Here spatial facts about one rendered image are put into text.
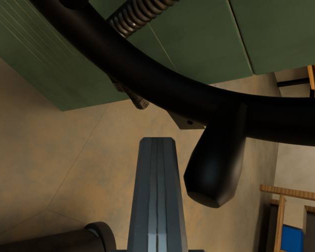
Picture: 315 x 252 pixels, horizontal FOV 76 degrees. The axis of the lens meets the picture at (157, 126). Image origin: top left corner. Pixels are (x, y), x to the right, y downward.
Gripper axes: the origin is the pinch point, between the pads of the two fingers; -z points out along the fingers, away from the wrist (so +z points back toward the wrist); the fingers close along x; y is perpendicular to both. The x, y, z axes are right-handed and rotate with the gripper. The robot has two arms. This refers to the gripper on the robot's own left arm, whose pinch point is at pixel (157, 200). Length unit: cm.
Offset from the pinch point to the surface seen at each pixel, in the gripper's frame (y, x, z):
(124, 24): 3.4, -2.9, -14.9
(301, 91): -164, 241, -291
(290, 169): -237, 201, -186
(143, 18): 4.0, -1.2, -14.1
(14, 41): -9, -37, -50
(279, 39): 0.0, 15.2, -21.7
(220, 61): -4.4, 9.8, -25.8
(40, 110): -35, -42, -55
